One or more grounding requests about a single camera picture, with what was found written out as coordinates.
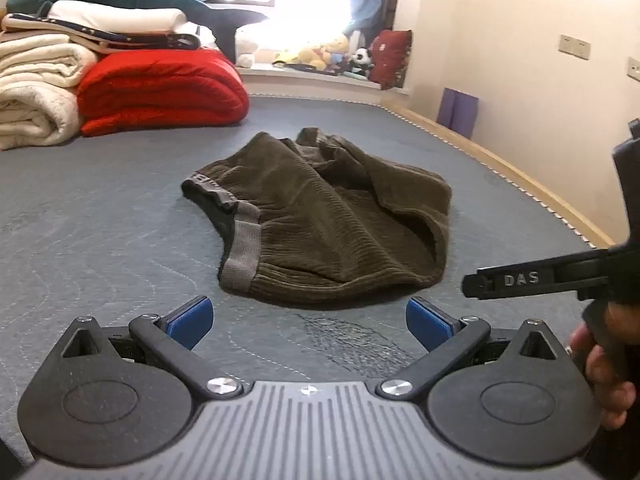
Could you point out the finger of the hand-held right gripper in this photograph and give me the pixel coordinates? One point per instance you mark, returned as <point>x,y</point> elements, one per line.
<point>540,275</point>

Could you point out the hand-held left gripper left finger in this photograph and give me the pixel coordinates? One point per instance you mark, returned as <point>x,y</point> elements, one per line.
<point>189,321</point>

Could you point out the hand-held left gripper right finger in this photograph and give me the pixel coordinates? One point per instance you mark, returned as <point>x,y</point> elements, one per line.
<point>429,322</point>

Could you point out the person's right hand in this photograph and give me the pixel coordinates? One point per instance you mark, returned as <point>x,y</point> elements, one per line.
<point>602,387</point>

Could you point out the purple mat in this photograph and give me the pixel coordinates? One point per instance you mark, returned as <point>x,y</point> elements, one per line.
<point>460,112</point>

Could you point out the red folded blanket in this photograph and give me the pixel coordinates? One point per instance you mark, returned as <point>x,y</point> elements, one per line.
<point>160,87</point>

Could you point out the red cushion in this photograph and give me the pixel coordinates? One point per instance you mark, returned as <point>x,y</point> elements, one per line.
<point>392,57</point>

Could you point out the panda plush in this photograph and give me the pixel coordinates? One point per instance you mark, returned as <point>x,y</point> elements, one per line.
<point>361,60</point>

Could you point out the white plush toy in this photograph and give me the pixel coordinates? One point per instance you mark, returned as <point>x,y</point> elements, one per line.
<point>246,52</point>

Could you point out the cream fleece folded blanket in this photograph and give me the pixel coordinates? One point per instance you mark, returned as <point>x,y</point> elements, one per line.
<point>35,85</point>

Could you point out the yellow bear plush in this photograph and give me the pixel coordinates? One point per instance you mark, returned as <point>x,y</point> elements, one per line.
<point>322,52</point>

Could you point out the navy trimmed folded blanket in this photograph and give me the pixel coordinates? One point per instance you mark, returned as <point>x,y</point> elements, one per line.
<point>100,35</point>

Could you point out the beige bed frame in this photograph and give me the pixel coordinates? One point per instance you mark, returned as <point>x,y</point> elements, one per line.
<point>525,170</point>

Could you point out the beige wall switch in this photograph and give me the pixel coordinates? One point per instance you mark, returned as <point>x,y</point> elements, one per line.
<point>574,46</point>
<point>634,69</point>

